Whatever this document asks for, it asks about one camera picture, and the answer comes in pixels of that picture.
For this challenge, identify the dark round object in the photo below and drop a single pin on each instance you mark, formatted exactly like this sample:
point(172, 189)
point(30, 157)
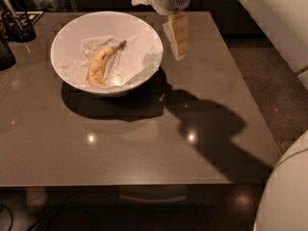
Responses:
point(7, 58)

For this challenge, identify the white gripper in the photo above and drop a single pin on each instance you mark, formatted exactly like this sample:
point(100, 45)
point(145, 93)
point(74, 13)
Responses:
point(166, 0)

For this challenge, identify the white stick in holder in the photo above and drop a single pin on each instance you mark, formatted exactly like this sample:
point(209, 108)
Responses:
point(12, 12)

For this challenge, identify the black wire mesh holder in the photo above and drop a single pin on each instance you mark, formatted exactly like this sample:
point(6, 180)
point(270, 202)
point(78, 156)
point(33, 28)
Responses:
point(28, 32)

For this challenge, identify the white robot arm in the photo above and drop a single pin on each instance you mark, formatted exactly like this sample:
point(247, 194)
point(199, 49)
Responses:
point(284, 203)

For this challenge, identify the white paper towel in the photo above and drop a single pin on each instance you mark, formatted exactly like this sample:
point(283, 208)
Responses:
point(140, 55)

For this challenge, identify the white ceramic bowl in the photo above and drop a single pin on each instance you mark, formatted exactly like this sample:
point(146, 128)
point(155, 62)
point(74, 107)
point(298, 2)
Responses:
point(67, 42)

